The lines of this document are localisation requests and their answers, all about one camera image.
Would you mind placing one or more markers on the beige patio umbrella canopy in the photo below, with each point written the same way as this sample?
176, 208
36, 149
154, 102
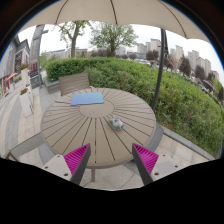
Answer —
155, 13

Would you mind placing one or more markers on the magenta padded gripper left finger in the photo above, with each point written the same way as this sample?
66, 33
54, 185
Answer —
70, 167

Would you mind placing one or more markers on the round slatted patio table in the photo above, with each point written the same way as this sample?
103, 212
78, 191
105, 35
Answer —
66, 128

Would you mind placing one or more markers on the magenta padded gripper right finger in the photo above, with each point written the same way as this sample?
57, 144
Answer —
152, 166

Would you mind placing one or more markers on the white planter with flowers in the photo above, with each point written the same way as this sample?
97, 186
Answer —
26, 103

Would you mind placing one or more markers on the blue mouse pad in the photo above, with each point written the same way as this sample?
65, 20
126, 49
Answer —
87, 98

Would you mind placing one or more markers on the grey chair at left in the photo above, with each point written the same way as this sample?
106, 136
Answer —
24, 147

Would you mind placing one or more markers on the green hedge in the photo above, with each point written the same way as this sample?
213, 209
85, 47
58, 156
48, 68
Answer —
180, 106

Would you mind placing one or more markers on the dark umbrella pole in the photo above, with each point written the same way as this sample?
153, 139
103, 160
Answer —
159, 77

